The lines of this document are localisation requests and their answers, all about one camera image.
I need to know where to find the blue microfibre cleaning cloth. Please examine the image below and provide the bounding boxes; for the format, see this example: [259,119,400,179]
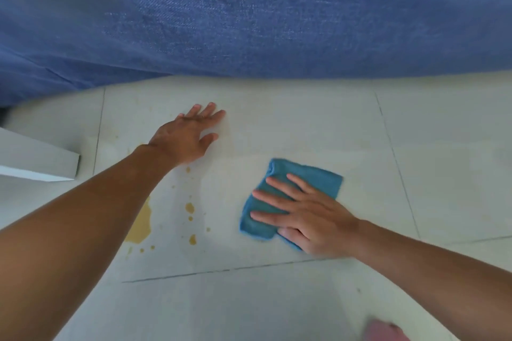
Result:
[239,158,344,252]

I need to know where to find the person's right hand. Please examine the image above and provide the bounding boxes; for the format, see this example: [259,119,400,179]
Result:
[250,173,361,259]

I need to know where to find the scattered brown spill droplets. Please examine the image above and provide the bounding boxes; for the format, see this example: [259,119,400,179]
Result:
[126,167,212,255]

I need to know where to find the blue denim fabric cover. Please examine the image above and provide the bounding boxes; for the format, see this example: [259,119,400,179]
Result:
[0,0,512,109]

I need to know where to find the person's right forearm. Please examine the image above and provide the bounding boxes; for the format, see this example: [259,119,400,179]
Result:
[353,218,512,341]

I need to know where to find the white furniture board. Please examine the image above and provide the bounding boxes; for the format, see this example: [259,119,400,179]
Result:
[0,127,82,182]

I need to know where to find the person's left hand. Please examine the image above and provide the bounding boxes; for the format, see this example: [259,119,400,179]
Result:
[147,102,227,168]

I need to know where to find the brown liquid puddle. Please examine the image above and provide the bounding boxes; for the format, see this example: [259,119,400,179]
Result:
[123,196,153,245]

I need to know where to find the person's left forearm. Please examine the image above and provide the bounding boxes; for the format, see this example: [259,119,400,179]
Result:
[0,144,177,341]

